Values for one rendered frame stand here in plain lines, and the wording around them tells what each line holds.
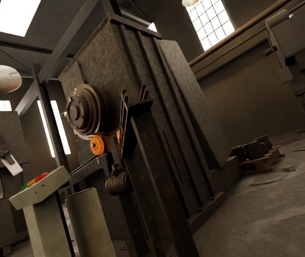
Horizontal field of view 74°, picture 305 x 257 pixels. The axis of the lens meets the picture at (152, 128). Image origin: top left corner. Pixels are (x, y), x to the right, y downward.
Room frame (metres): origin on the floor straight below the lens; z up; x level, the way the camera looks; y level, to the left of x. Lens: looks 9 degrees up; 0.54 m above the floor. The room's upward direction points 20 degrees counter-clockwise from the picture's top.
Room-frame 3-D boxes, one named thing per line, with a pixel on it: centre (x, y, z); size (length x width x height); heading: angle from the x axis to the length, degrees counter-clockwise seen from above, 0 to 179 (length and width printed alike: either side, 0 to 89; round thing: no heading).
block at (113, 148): (1.51, 0.29, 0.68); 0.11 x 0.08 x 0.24; 140
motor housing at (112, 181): (1.34, 0.31, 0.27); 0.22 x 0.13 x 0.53; 50
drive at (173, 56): (2.56, -0.30, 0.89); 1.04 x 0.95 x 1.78; 140
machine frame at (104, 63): (1.99, 0.21, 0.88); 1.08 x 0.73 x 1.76; 50
